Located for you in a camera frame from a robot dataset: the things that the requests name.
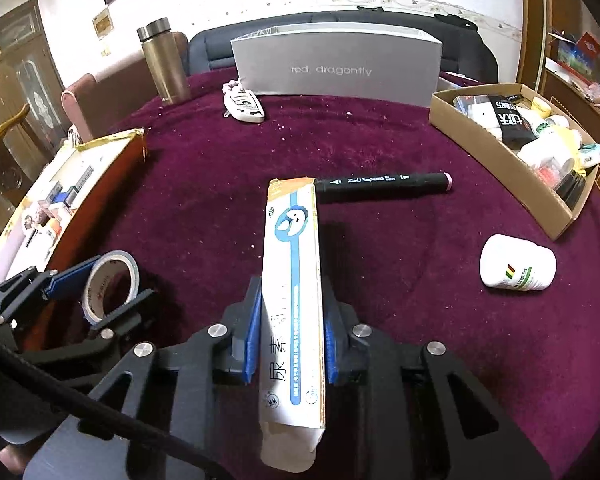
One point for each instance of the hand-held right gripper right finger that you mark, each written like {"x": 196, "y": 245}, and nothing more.
{"x": 332, "y": 345}

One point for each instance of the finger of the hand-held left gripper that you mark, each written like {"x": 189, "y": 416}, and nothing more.
{"x": 127, "y": 312}
{"x": 67, "y": 277}

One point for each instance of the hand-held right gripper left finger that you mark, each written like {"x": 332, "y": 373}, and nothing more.
{"x": 252, "y": 330}

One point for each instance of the gold-edged white box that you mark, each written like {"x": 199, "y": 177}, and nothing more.
{"x": 25, "y": 255}

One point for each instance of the long white and blue carton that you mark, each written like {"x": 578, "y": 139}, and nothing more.
{"x": 292, "y": 270}

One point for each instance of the shallow cardboard box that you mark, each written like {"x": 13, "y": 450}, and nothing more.
{"x": 485, "y": 145}

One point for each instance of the wooden chair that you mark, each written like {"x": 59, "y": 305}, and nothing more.
{"x": 5, "y": 130}

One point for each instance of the black marker pen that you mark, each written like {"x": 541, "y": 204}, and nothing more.
{"x": 385, "y": 183}

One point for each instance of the pink upholstered chair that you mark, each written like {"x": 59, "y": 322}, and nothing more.
{"x": 85, "y": 105}

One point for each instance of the white plastic bottle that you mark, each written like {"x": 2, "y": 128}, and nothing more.
{"x": 545, "y": 149}
{"x": 510, "y": 260}

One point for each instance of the wooden glass-door cabinet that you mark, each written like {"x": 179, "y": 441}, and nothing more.
{"x": 25, "y": 60}

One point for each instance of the white printed pouch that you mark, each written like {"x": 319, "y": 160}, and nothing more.
{"x": 245, "y": 105}

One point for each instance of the brown metal thermos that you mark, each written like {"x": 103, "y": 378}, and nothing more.
{"x": 165, "y": 65}

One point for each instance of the black sofa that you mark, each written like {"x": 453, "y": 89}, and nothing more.
{"x": 210, "y": 50}

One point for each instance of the grey shoe box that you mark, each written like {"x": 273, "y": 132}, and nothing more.
{"x": 335, "y": 55}

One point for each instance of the black printed packet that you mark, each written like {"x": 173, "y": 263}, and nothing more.
{"x": 512, "y": 120}

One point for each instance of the white round jar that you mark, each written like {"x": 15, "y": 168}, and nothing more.
{"x": 541, "y": 106}

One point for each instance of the small white green bottle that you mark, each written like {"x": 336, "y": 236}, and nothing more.
{"x": 591, "y": 156}

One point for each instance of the wooden sideboard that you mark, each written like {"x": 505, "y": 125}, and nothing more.
{"x": 535, "y": 35}

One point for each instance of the colourful printed box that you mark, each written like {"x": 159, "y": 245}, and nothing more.
{"x": 572, "y": 59}

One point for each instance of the red cardboard box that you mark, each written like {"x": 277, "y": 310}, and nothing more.
{"x": 587, "y": 44}

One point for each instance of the white wall socket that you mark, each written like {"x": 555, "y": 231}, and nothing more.
{"x": 105, "y": 52}

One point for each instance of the gold wall plaque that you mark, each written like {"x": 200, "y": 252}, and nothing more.
{"x": 103, "y": 22}

